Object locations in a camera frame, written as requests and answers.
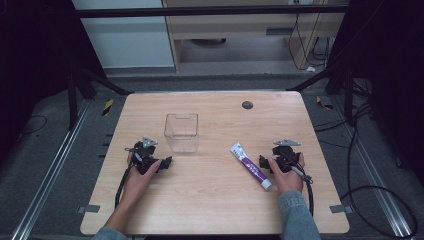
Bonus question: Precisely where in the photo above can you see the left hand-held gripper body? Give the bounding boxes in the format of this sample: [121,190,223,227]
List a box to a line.
[132,135,161,175]

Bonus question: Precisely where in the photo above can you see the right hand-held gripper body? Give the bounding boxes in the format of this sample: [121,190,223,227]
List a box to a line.
[271,138,302,174]

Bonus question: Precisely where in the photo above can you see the purple and white toothpaste tube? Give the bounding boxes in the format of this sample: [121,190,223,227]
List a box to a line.
[229,141,273,191]

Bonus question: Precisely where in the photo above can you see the clear plastic container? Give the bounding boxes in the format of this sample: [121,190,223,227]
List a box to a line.
[163,112,200,154]

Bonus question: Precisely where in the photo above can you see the person's right hand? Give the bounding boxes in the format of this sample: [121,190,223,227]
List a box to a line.
[267,152,307,195]

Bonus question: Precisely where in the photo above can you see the person's left hand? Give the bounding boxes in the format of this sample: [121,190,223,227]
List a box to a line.
[120,154,163,203]

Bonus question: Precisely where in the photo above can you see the yellow and black tape strip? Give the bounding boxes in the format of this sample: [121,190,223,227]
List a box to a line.
[101,98,115,117]
[315,95,335,111]

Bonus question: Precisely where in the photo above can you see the black metal stand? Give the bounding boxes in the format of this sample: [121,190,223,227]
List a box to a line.
[65,61,134,132]
[285,61,357,127]

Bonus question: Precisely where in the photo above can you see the white cabinet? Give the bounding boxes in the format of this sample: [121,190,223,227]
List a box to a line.
[71,0,176,70]

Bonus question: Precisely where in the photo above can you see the wooden desk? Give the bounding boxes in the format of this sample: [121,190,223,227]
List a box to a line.
[161,0,350,73]

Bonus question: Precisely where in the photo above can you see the black curtain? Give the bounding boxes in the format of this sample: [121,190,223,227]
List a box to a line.
[328,0,424,186]
[0,0,107,168]

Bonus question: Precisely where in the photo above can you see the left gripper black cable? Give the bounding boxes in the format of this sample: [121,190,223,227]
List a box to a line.
[114,146,145,209]

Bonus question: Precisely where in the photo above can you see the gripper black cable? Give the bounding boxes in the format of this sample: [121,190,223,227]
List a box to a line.
[114,146,145,209]
[282,152,315,217]

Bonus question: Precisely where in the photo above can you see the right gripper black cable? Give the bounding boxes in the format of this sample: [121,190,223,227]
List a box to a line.
[282,152,315,217]

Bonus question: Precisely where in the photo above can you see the black floor cable loop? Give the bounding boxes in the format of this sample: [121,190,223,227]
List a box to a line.
[312,102,420,240]

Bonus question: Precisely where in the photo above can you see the grey table bracket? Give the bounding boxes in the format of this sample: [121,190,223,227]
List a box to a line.
[329,204,354,215]
[77,204,101,215]

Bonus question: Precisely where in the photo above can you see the aluminium floor rail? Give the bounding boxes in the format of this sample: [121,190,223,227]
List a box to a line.
[330,95,415,240]
[9,99,94,240]

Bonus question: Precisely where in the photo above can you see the black hanging desk cables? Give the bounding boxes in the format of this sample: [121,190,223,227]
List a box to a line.
[287,12,336,72]

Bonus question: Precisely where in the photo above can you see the thin black floor cable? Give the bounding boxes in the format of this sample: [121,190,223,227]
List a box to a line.
[19,114,49,136]

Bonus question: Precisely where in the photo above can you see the black frame crossbar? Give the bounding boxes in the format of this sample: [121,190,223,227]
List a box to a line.
[74,5,350,19]

